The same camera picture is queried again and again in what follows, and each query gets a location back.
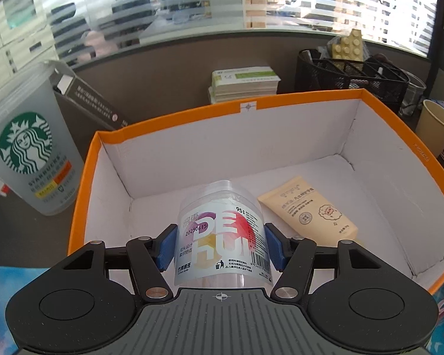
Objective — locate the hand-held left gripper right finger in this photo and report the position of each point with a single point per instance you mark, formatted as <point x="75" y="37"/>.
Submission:
<point x="274" y="246"/>

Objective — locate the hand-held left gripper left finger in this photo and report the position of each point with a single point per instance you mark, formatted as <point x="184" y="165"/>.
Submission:
<point x="166" y="246"/>

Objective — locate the cream cosmetic tube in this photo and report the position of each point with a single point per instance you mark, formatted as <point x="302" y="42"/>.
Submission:
<point x="310" y="210"/>

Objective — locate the clear cotton swab jar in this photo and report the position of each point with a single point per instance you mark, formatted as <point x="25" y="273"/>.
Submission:
<point x="222" y="236"/>

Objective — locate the orange cardboard box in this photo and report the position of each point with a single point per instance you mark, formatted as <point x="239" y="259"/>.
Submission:
<point x="281" y="148"/>

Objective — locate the dark grey open carton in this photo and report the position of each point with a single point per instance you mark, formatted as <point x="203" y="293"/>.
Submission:
<point x="92" y="100"/>

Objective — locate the stack of white booklets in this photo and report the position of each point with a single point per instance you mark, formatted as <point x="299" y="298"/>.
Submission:
<point x="244" y="83"/>

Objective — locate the frosted plastic cup green logo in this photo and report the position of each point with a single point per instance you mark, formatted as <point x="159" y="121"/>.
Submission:
<point x="29" y="144"/>

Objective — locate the printed desk mat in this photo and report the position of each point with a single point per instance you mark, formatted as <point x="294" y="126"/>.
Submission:
<point x="0" y="303"/>

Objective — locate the black mesh desk organizer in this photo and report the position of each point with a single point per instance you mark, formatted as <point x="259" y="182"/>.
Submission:
<point x="340" y="75"/>

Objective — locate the beige paper cup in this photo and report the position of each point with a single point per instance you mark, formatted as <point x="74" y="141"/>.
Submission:
<point x="434" y="125"/>

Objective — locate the beige toy brick plate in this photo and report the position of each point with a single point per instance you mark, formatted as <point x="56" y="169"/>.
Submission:
<point x="346" y="46"/>

